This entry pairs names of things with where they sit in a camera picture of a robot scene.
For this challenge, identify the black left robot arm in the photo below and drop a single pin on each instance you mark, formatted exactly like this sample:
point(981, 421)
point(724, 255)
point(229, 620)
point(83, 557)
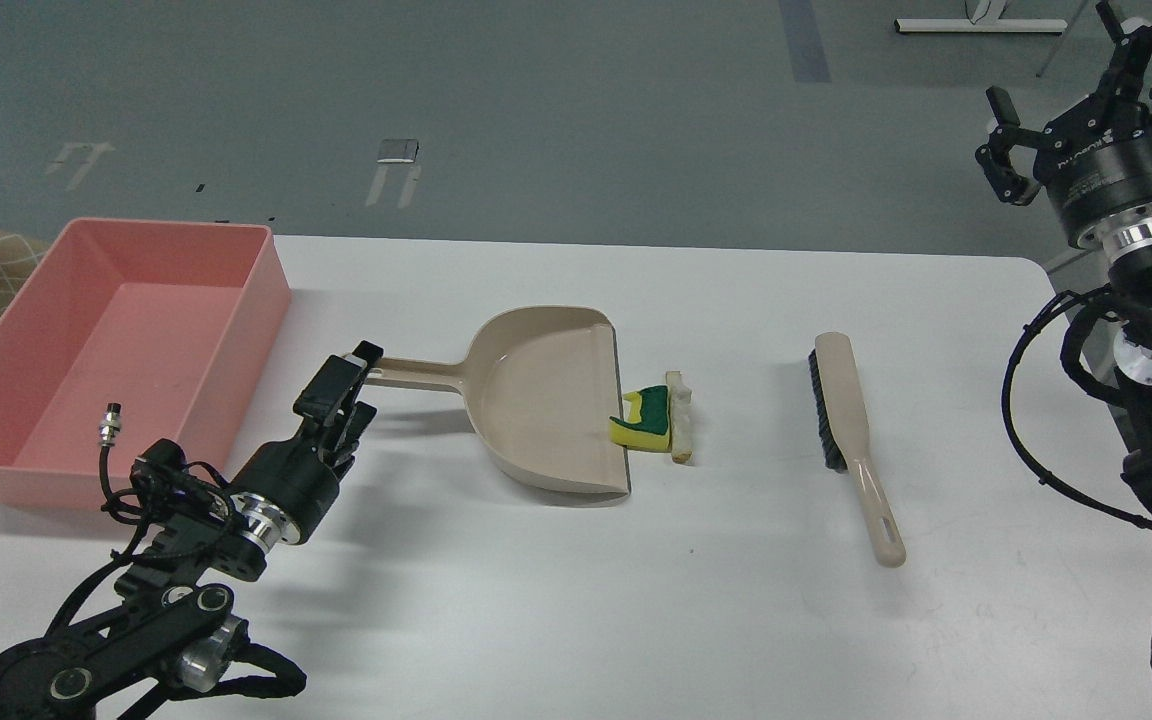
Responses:
point(147, 615)

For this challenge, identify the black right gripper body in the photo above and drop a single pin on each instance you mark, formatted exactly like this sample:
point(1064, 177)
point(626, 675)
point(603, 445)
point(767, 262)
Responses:
point(1099, 166)

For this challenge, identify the beige plastic dustpan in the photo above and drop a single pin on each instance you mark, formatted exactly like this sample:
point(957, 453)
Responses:
point(540, 386)

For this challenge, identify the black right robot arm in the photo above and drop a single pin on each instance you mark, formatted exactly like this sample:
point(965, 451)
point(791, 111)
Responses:
point(1106, 351)

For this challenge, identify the white desk base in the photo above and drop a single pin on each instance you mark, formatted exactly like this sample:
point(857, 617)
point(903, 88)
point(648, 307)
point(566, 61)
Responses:
point(981, 18)

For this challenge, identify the beige hand brush black bristles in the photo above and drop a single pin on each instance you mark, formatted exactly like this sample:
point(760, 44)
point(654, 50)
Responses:
point(844, 432)

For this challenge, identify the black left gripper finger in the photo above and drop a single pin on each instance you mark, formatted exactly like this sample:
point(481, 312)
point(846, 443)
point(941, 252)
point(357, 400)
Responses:
point(334, 387)
point(351, 423)

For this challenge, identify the yellow green sponge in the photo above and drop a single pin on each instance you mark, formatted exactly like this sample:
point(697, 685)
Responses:
point(645, 424)

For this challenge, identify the pink plastic bin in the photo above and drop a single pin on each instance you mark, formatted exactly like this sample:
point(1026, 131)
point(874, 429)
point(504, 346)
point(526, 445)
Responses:
point(173, 321)

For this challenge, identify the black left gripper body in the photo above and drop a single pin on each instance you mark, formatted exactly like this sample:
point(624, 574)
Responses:
point(283, 493)

